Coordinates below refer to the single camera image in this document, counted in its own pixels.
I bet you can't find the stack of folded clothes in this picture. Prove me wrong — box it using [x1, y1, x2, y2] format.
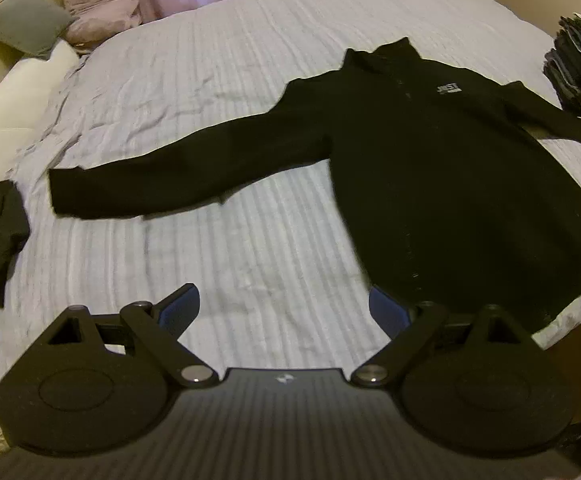
[543, 12, 581, 126]

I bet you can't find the white quilted pillow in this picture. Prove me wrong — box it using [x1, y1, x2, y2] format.
[0, 42, 80, 453]

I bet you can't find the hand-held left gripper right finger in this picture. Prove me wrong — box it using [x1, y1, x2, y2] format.
[351, 285, 541, 388]

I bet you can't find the striped grey bed sheet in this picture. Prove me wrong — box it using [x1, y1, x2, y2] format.
[0, 0, 581, 411]

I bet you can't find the pink pillow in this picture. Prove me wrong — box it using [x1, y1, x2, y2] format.
[60, 0, 144, 53]

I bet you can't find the black zip jacket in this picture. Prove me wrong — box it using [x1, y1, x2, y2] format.
[49, 37, 581, 348]

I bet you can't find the grey cushion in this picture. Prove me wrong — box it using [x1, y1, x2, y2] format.
[0, 0, 76, 58]

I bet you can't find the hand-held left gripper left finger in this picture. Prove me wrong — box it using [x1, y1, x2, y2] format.
[45, 282, 218, 388]

